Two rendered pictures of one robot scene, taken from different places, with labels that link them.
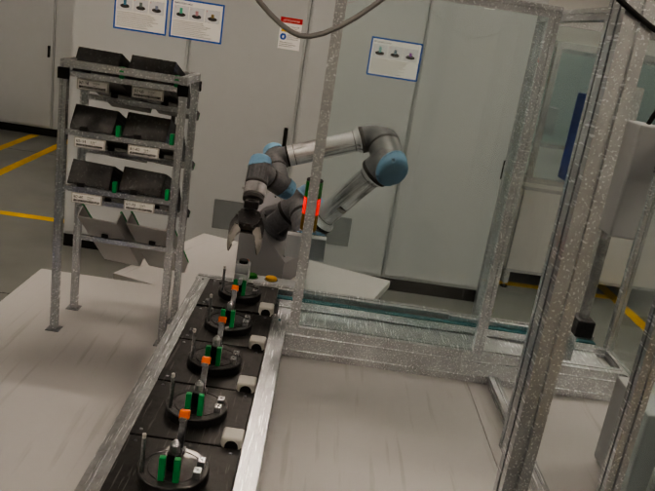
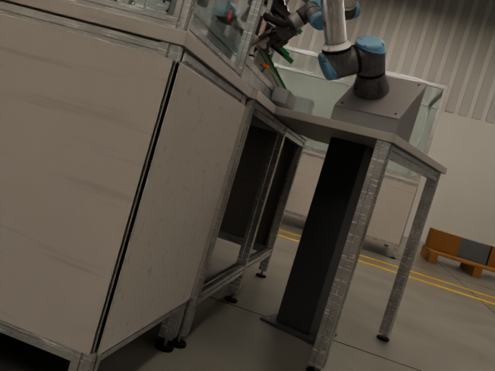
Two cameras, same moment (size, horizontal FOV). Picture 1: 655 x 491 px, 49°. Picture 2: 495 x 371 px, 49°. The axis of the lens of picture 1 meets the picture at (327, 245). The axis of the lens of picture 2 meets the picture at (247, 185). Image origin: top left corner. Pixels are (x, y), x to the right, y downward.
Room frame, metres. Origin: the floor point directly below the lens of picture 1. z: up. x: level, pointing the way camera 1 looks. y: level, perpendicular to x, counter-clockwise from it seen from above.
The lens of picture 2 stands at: (2.93, -2.13, 0.66)
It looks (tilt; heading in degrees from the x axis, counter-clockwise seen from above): 3 degrees down; 104
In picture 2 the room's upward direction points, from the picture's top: 16 degrees clockwise
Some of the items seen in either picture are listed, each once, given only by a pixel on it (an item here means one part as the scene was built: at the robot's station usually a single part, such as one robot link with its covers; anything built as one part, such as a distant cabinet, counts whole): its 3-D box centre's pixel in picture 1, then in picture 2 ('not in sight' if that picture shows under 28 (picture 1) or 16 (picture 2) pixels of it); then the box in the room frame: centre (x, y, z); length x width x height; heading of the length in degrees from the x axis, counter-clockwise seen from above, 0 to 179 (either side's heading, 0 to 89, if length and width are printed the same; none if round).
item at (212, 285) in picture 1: (239, 297); not in sight; (2.20, 0.26, 0.96); 0.24 x 0.24 x 0.02; 2
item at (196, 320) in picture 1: (229, 313); not in sight; (1.94, 0.25, 1.01); 0.24 x 0.24 x 0.13; 2
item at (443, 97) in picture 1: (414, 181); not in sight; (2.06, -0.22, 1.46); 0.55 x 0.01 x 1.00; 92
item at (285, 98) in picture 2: (269, 287); (283, 99); (2.42, 0.18, 0.93); 0.21 x 0.07 x 0.06; 92
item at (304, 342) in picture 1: (327, 327); not in sight; (2.18, -0.04, 0.91); 0.84 x 0.28 x 0.10; 92
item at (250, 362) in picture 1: (215, 349); not in sight; (1.70, 0.24, 1.01); 0.24 x 0.24 x 0.13; 2
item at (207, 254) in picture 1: (260, 280); (345, 138); (2.71, 0.24, 0.84); 0.90 x 0.70 x 0.03; 73
